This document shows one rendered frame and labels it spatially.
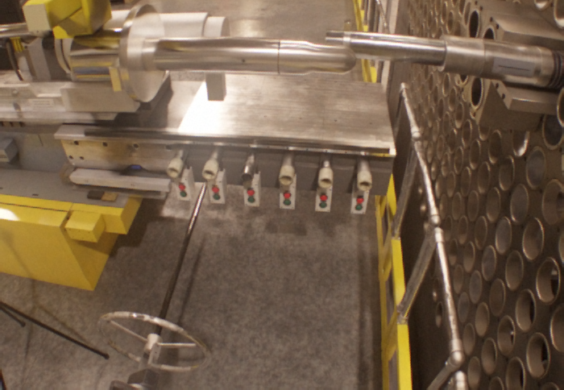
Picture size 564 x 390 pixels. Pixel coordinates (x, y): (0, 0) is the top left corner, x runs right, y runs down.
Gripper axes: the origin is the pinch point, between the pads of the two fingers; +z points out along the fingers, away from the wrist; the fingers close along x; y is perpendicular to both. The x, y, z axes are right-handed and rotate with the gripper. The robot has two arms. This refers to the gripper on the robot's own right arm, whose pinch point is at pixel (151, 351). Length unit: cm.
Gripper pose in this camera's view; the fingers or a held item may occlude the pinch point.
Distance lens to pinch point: 142.8
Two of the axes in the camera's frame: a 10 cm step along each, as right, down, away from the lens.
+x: 6.8, -5.0, -5.4
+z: 1.1, -6.5, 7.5
